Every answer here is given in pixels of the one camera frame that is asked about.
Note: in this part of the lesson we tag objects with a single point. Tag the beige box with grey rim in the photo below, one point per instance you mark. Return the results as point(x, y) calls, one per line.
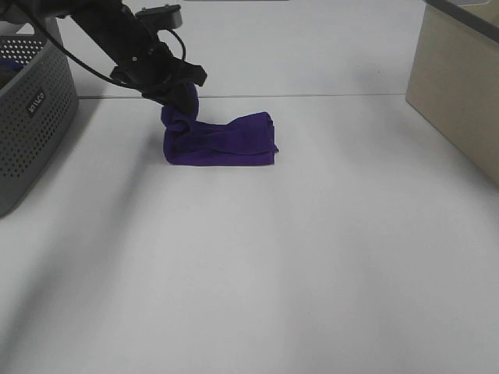
point(454, 78)

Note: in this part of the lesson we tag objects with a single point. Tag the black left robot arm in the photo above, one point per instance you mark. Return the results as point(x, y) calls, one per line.
point(111, 25)

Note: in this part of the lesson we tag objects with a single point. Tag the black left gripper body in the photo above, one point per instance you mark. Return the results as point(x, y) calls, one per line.
point(157, 74)

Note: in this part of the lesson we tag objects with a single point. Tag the dark cloth in basket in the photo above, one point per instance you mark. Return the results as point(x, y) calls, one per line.
point(11, 65)

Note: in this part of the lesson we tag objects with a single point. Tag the purple towel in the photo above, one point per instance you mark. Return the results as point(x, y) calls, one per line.
point(246, 141)

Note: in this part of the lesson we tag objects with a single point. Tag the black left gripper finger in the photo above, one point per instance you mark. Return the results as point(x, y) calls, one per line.
point(183, 97)

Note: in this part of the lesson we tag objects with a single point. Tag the grey perforated plastic basket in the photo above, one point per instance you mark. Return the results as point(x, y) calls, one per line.
point(38, 105)

